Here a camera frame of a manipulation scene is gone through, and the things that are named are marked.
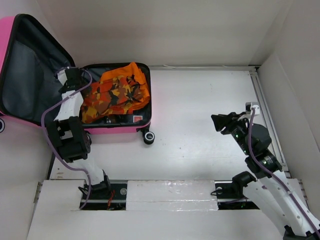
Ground orange camouflage cloth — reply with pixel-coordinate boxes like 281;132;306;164
80;75;150;124

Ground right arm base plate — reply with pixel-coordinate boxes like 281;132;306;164
210;180;259;210

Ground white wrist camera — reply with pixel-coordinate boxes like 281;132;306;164
245;102;261;116
55;67;68;86

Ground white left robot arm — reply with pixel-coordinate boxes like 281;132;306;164
41;66;112;199

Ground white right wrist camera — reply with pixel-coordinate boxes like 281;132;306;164
245;102;261;116

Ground pink suitcase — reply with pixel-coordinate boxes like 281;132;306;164
0;14;155;145

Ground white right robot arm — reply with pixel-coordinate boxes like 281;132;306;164
211;112;320;240

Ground red card deck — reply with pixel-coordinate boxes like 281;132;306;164
133;115;143;123

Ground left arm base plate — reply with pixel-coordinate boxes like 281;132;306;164
81;181;128;211

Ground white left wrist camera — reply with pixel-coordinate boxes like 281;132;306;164
55;67;68;86

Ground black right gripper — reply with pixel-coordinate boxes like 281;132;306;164
210;111;252;155

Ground aluminium rail right edge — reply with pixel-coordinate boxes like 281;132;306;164
246;65;303;187

